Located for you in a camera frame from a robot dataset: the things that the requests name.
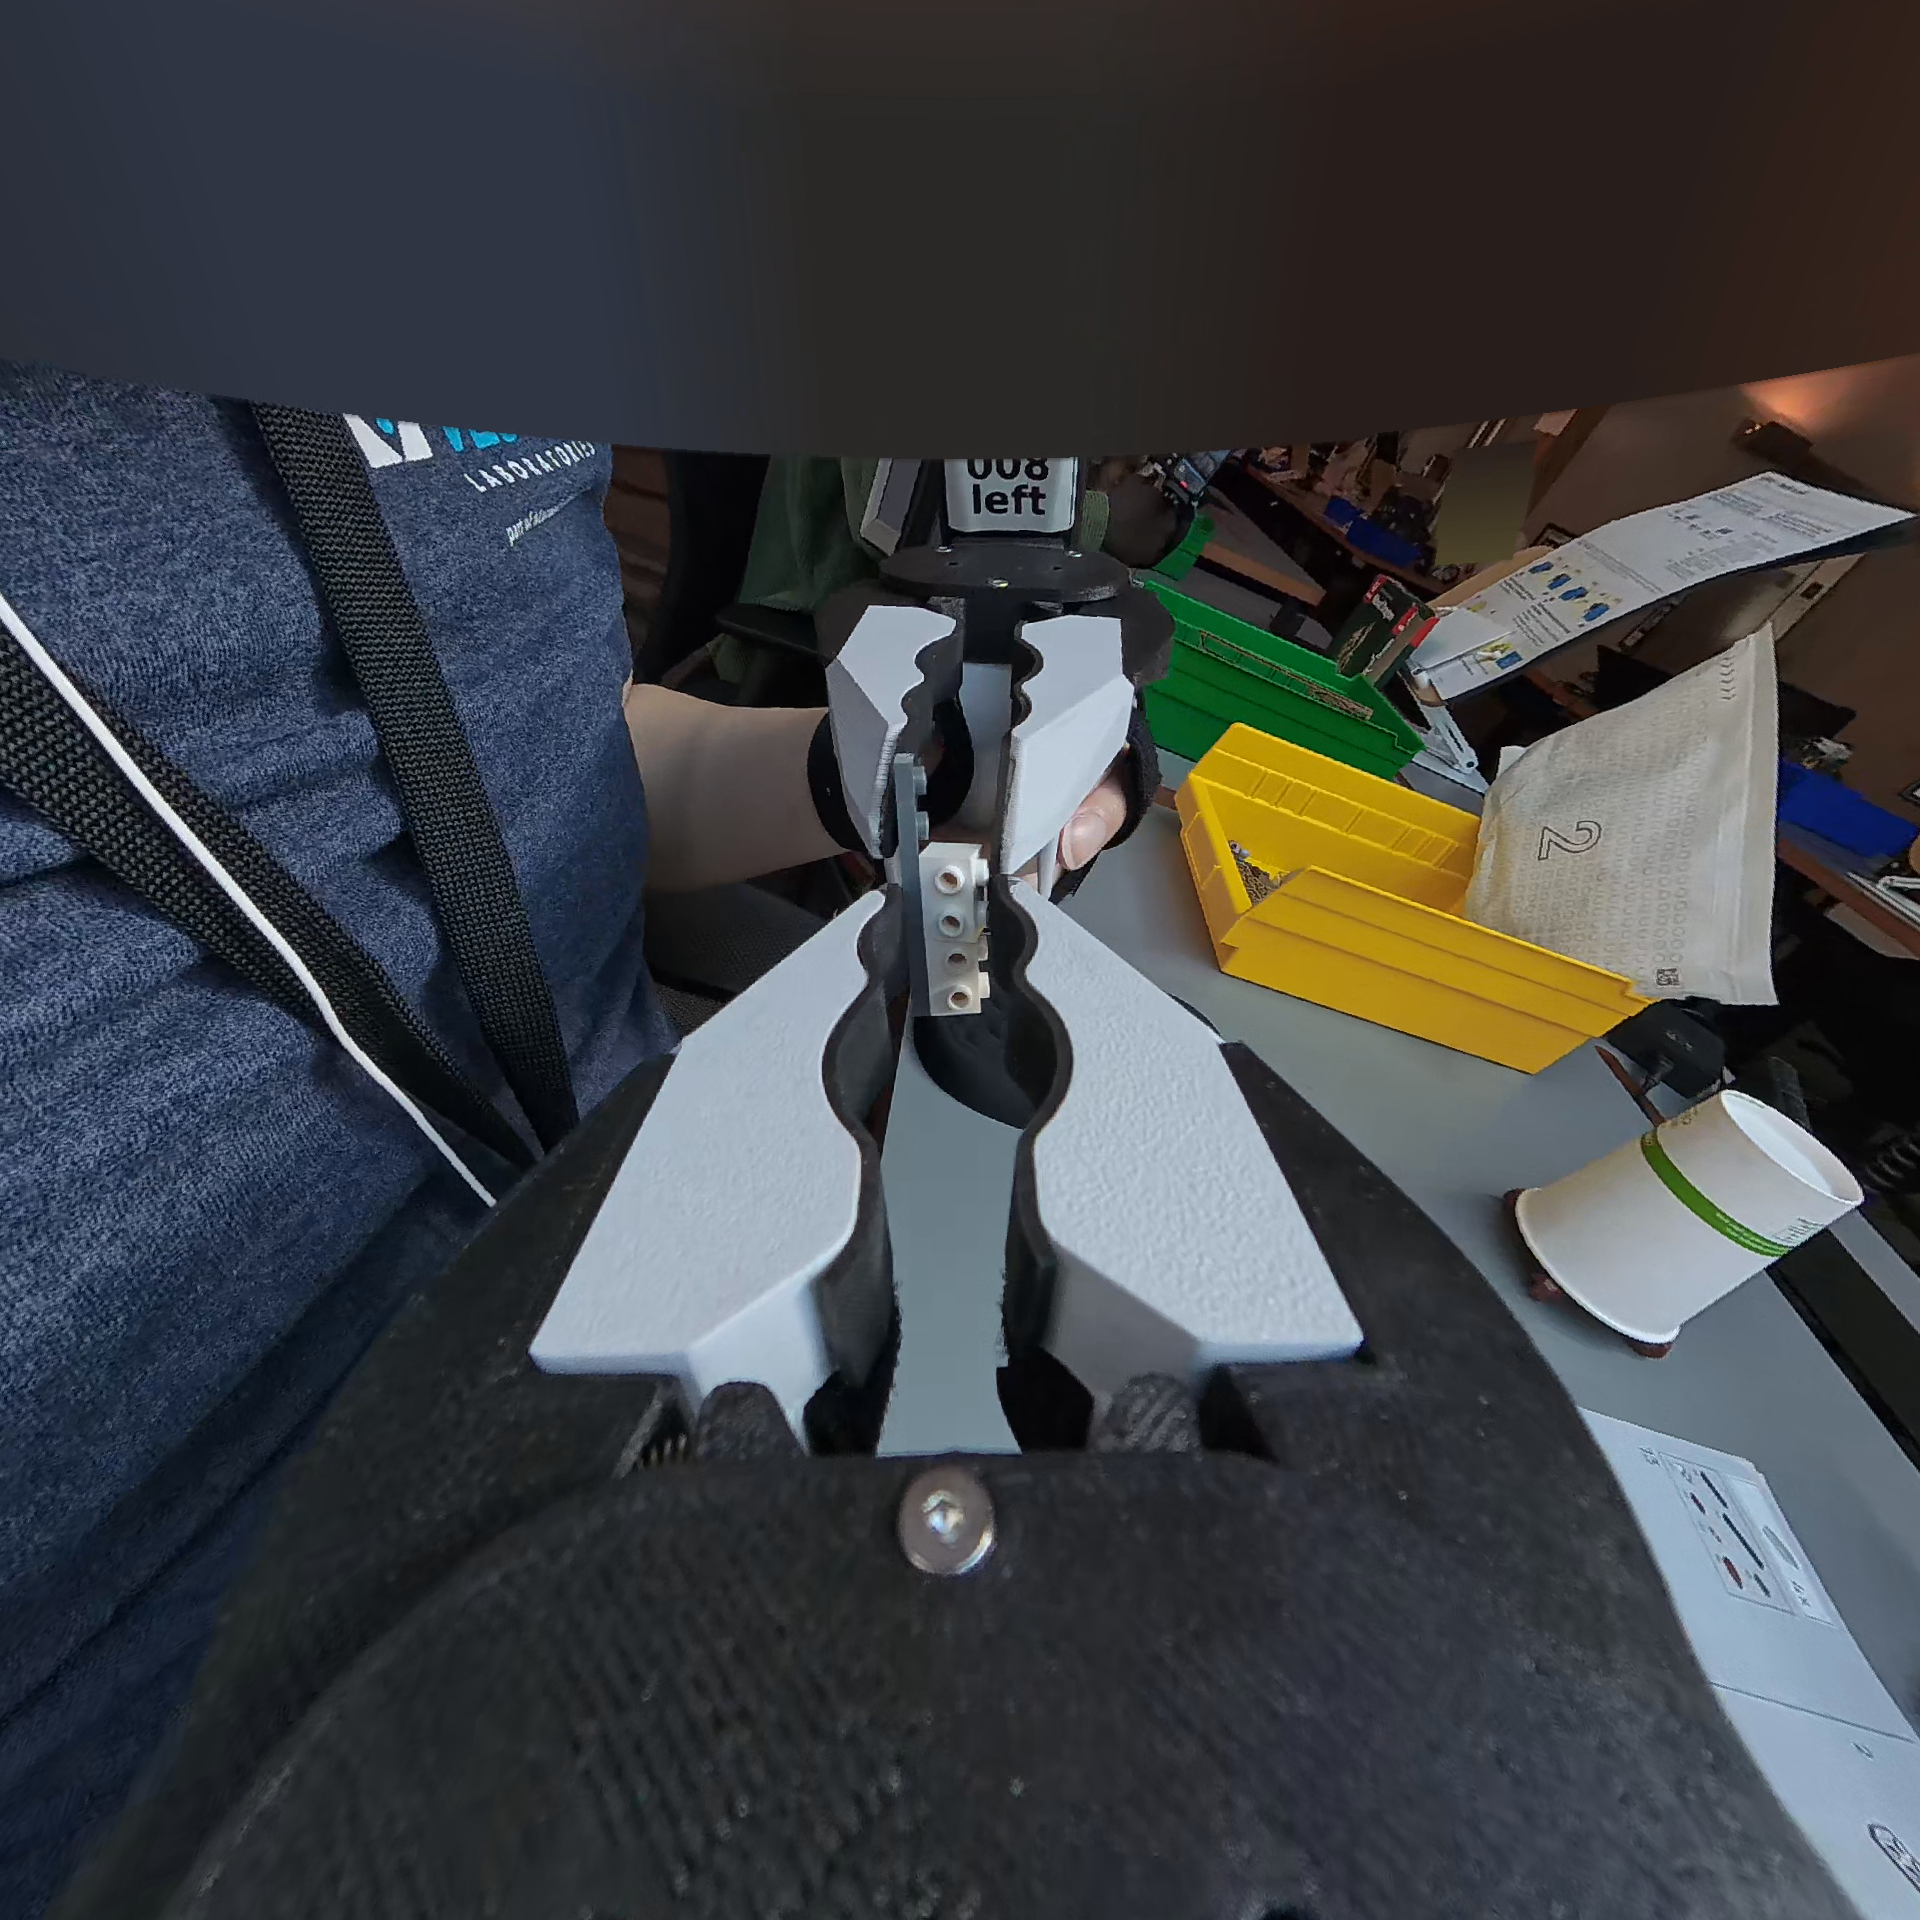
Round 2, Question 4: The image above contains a black stand clamp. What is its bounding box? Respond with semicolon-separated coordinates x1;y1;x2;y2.
1598;997;1730;1118

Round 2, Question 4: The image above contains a green cloth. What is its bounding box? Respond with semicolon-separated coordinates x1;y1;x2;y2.
711;458;890;669

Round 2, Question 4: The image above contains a folded instruction sheet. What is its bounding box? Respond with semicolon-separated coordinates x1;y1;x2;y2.
1411;473;1920;702

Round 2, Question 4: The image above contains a blue plastic bin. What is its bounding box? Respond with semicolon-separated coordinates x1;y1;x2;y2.
1777;754;1920;858

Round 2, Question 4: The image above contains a brown lego base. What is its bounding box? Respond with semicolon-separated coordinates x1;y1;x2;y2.
1501;1190;1683;1360

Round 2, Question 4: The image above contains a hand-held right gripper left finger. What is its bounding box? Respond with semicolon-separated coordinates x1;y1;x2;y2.
534;894;906;1424

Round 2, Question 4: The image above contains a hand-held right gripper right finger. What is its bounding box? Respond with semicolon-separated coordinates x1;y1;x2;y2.
992;882;1366;1420

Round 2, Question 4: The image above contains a person's left forearm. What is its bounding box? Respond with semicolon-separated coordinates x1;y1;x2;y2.
618;683;841;903

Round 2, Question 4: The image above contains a white numbered paper bag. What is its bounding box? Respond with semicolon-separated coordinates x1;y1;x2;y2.
1464;621;1783;1004

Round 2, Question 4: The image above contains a person's blue shirt torso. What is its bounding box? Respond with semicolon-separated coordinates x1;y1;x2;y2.
0;360;679;1726

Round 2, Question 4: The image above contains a black lego plate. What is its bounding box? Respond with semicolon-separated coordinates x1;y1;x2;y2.
890;754;934;1008

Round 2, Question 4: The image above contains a person's left hand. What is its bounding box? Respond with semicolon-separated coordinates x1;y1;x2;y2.
1052;751;1152;889

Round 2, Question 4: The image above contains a black lanyard strap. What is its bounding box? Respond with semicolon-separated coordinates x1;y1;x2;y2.
0;402;585;1209

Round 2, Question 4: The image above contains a white paper cup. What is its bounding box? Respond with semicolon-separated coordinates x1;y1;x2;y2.
1514;1090;1865;1347

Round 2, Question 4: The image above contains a yellow plastic bin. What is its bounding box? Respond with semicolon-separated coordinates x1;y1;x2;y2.
1171;723;1653;1078

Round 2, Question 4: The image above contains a small red green box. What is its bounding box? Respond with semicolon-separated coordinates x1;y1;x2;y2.
1333;577;1433;683

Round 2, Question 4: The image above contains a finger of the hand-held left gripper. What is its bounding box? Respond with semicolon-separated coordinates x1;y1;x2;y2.
827;603;967;858
1007;616;1135;873

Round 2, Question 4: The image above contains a green plastic bin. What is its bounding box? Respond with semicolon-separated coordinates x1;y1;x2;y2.
1133;577;1427;781

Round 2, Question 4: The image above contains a lego instruction booklet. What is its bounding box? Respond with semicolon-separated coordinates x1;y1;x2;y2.
1582;1405;1920;1920

